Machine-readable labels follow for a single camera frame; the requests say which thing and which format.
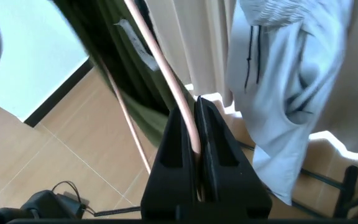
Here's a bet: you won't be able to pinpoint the green garment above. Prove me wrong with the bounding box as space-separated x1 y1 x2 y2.
53 0 195 147

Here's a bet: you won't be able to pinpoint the pink clothes hanger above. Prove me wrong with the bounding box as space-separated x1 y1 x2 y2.
99 0 202 175

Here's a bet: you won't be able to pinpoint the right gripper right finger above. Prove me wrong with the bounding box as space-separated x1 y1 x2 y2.
194 95 273 218

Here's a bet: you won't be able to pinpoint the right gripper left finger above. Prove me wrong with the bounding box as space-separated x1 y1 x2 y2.
140 107 200 218

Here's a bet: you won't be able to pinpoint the pale grey shorts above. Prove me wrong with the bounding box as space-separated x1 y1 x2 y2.
225 0 354 206

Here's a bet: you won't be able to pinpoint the black clothes rack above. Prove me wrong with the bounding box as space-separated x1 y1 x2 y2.
237 141 358 218

